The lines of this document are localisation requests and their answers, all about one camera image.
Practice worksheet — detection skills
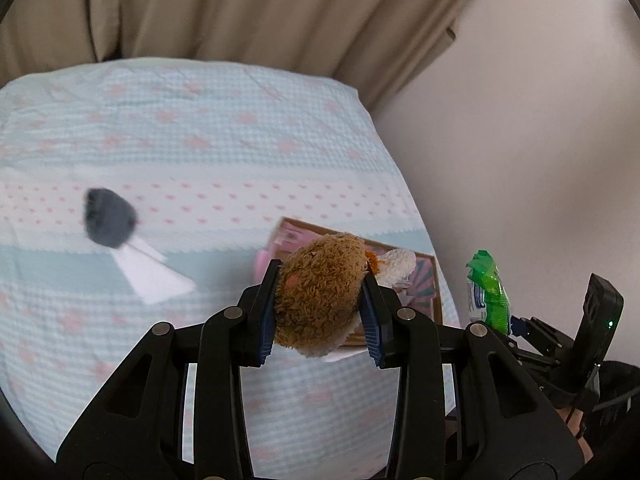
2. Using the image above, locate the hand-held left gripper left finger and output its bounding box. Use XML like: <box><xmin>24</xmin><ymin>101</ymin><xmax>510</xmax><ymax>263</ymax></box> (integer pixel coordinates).
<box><xmin>56</xmin><ymin>258</ymin><xmax>283</xmax><ymax>480</ymax></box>

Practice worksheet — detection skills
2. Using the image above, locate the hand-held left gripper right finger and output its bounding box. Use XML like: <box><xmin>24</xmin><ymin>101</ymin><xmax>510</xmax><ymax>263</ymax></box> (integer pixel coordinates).
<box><xmin>360</xmin><ymin>272</ymin><xmax>586</xmax><ymax>480</ymax></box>

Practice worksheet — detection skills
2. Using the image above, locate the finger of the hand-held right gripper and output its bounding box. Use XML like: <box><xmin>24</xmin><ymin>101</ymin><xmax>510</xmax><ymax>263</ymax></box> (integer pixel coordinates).
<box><xmin>506</xmin><ymin>336</ymin><xmax>557</xmax><ymax>378</ymax></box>
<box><xmin>509</xmin><ymin>316</ymin><xmax>571</xmax><ymax>358</ymax></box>

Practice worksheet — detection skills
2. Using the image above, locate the brown plush toy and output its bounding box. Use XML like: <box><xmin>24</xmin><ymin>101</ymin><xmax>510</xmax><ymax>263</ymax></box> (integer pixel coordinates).
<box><xmin>272</xmin><ymin>232</ymin><xmax>372</xmax><ymax>359</ymax></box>

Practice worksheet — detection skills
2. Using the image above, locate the pink printed cardboard box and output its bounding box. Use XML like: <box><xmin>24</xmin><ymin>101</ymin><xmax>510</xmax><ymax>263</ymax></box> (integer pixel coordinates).
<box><xmin>252</xmin><ymin>216</ymin><xmax>444</xmax><ymax>352</ymax></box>

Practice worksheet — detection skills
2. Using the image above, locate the green snack packet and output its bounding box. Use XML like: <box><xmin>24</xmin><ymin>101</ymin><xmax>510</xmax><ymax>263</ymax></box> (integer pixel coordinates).
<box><xmin>466</xmin><ymin>249</ymin><xmax>512</xmax><ymax>336</ymax></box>

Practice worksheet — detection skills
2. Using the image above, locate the white paper sheet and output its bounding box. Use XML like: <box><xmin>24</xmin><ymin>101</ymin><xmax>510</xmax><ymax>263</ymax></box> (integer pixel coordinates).
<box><xmin>107</xmin><ymin>237</ymin><xmax>197</xmax><ymax>305</ymax></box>

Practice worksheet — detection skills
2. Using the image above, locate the grey sock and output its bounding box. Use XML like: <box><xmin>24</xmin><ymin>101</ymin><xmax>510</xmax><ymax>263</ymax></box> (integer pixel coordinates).
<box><xmin>82</xmin><ymin>187</ymin><xmax>138</xmax><ymax>249</ymax></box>

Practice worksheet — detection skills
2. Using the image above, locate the beige curtain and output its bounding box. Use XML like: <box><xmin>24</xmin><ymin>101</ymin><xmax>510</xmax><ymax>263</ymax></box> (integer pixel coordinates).
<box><xmin>117</xmin><ymin>0</ymin><xmax>507</xmax><ymax>111</ymax></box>
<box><xmin>0</xmin><ymin>0</ymin><xmax>123</xmax><ymax>86</ymax></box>

